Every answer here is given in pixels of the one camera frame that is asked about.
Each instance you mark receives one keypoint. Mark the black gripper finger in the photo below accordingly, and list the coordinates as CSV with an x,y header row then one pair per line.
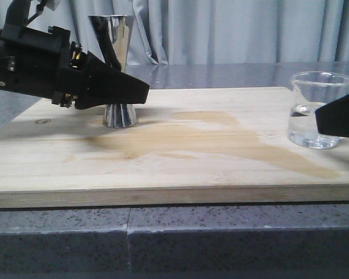
x,y
333,119

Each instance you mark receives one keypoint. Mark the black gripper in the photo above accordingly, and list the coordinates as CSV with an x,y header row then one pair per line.
x,y
50,66

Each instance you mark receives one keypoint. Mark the glass beaker with clear liquid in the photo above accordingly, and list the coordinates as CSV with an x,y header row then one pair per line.
x,y
313,89

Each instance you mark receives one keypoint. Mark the steel double jigger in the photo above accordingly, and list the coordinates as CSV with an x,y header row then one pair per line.
x,y
120,115

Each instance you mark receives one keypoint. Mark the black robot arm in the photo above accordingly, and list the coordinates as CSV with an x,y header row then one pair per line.
x,y
18,18

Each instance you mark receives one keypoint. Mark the grey curtain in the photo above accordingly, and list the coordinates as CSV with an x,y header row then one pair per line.
x,y
215,32

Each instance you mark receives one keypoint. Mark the wooden cutting board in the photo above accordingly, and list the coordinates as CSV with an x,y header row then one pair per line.
x,y
217,145

